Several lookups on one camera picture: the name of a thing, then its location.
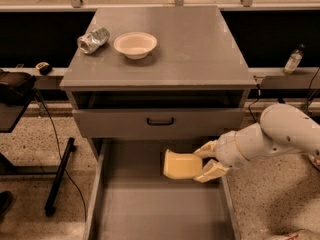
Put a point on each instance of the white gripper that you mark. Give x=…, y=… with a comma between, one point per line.
x=227, y=149

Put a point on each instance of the yellow sponge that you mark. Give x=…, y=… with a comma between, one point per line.
x=181, y=165

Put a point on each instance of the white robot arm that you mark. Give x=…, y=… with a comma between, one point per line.
x=282, y=129

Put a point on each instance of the grey top drawer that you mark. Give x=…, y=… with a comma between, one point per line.
x=122, y=115

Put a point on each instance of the open grey middle drawer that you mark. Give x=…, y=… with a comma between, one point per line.
x=132, y=199

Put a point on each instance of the grey drawer cabinet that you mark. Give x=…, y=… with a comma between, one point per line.
x=195, y=52

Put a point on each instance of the white red shoe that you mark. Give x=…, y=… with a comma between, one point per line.
x=315, y=162

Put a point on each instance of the clear plastic bottle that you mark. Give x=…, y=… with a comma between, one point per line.
x=294, y=60

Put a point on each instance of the white bowl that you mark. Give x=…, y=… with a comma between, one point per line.
x=135, y=45

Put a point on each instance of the crushed silver can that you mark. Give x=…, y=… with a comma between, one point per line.
x=93, y=40

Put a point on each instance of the yellow black tape measure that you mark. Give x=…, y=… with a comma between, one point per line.
x=44, y=68

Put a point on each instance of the black shoe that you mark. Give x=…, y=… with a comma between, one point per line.
x=6, y=201

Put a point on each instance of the black bag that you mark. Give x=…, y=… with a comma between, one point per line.
x=15, y=87

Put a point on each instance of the black drawer handle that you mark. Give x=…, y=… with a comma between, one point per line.
x=160, y=122

